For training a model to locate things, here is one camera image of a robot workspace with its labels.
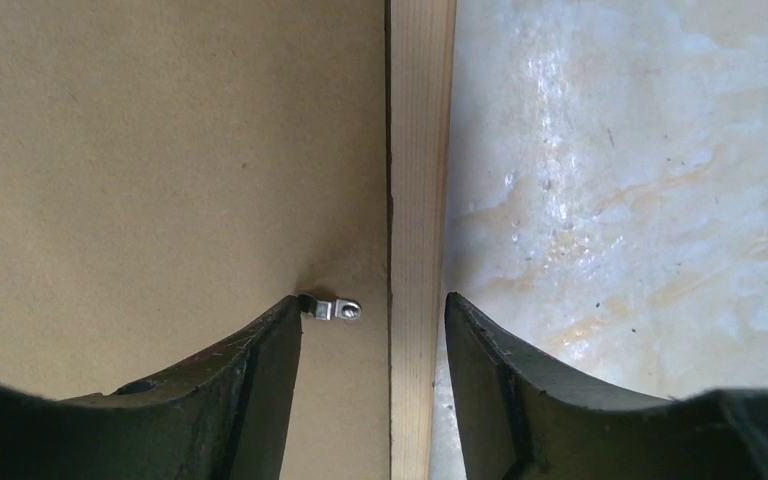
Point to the silver metal turn clip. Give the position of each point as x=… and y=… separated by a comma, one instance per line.
x=328, y=310

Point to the wooden picture frame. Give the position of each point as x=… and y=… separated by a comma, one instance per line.
x=420, y=58

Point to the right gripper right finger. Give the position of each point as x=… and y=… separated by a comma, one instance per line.
x=523, y=414

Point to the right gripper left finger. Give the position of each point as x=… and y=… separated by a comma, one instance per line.
x=221, y=413

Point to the brown cardboard backing board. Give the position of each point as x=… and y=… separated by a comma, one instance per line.
x=171, y=169

